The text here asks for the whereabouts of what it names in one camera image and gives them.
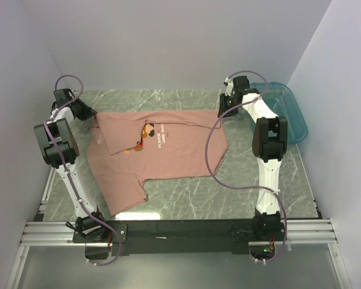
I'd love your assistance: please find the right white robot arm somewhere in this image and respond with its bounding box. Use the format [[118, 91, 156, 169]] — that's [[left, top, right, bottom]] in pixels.
[[218, 76, 288, 240]]

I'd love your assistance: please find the pink printed t shirt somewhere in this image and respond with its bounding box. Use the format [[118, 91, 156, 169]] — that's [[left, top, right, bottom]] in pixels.
[[86, 110, 228, 215]]

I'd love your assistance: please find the aluminium frame rail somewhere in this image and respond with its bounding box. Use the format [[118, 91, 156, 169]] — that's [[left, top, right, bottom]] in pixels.
[[19, 219, 338, 246]]

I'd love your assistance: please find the black base beam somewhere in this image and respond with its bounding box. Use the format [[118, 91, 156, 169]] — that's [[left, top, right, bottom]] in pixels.
[[72, 219, 289, 260]]

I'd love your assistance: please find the teal plastic basin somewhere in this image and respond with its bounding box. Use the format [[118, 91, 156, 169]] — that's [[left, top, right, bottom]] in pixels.
[[262, 82, 308, 146]]

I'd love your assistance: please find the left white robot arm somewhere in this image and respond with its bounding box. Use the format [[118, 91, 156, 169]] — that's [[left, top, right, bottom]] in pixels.
[[34, 89, 109, 243]]

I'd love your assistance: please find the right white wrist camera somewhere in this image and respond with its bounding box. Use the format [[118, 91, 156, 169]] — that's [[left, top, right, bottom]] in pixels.
[[224, 77, 233, 97]]

